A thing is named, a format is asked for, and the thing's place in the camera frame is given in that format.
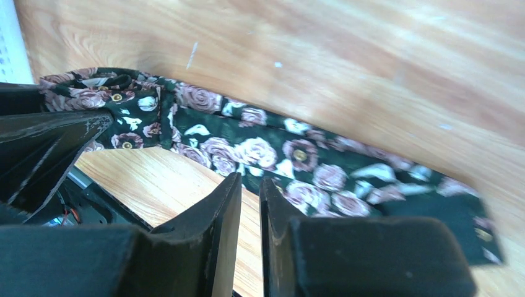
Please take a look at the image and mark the white perforated plastic basket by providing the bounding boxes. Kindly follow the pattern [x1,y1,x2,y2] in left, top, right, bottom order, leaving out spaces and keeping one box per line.
[1,0,34,84]

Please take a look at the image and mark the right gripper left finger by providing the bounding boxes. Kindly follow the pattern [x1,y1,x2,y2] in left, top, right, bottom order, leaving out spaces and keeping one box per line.
[1,173,241,296]

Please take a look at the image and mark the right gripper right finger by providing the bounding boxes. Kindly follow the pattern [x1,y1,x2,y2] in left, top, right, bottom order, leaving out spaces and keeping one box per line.
[259,178,477,296]

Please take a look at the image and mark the black pink rose tie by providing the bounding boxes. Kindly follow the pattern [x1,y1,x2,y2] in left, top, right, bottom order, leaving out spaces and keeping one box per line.
[39,67,503,265]

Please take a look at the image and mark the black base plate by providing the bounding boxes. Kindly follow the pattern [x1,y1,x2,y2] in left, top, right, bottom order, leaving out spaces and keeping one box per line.
[0,166,152,233]

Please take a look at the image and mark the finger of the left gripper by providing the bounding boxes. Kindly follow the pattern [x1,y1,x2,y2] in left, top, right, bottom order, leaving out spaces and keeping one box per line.
[0,82,44,116]
[1,111,113,213]

